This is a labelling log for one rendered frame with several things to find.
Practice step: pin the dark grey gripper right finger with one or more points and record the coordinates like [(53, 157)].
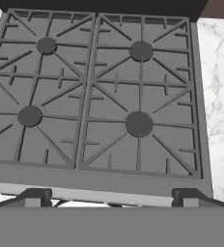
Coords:
[(185, 195)]

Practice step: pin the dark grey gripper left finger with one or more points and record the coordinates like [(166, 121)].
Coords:
[(36, 195)]

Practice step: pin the grey gas hob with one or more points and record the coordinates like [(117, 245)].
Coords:
[(98, 96)]

